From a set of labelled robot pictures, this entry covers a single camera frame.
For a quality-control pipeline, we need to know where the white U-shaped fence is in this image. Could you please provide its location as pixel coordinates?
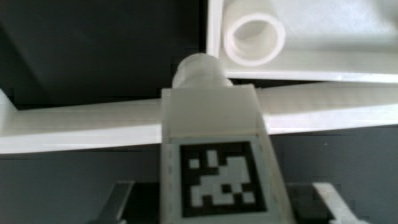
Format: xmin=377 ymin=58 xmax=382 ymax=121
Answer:
xmin=0 ymin=82 xmax=398 ymax=155

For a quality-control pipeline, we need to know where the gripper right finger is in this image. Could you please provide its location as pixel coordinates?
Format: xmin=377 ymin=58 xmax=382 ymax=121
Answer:
xmin=313 ymin=182 xmax=372 ymax=224

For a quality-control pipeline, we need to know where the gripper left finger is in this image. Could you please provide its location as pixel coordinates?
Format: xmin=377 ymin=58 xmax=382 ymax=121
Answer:
xmin=87 ymin=181 xmax=135 ymax=224

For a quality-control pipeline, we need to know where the white square tabletop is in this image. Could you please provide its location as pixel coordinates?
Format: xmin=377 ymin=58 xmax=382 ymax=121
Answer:
xmin=206 ymin=0 xmax=398 ymax=83

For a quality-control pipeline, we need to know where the white table leg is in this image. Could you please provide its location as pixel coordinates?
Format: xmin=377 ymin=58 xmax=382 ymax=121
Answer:
xmin=160 ymin=53 xmax=297 ymax=224

